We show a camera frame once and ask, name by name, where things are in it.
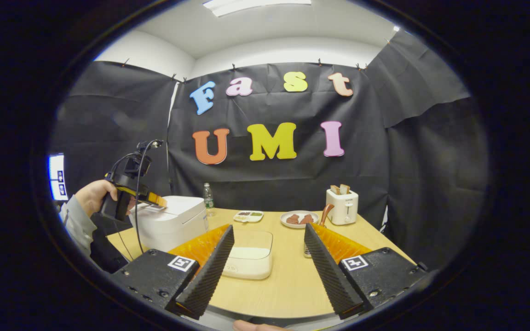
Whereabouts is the white divided grain dish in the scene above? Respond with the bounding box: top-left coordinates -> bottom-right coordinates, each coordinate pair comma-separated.
233,210 -> 265,223

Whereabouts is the white rice cooker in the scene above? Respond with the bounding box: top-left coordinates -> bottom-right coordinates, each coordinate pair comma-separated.
129,195 -> 209,252

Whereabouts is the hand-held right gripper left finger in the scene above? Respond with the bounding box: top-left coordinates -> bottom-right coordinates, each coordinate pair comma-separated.
109,224 -> 236,321

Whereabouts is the brown wooden spoon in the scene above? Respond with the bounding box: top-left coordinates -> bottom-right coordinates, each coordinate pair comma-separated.
319,204 -> 335,227

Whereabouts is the lit computer monitor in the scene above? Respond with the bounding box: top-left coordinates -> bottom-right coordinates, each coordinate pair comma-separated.
48,153 -> 66,201

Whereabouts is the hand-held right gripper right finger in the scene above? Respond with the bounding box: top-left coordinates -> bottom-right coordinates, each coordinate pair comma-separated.
304,223 -> 431,319

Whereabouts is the large ceiling light panel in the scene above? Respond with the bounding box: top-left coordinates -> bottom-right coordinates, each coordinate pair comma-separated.
202,0 -> 312,17

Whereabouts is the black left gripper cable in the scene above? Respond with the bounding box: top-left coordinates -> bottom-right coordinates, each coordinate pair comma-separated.
108,139 -> 164,255

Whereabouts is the clear plastic rice container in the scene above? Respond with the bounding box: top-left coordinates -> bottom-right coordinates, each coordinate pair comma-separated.
221,229 -> 274,280

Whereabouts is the black backdrop cloth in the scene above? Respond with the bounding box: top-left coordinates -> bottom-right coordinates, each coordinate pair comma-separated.
49,31 -> 491,272

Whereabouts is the white round plate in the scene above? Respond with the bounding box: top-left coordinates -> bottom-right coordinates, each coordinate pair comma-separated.
280,210 -> 319,229

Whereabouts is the clear plastic water bottle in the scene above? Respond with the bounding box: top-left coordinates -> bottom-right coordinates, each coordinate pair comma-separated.
202,183 -> 215,217

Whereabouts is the white toaster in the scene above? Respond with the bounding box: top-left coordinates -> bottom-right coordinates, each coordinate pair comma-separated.
325,188 -> 359,226

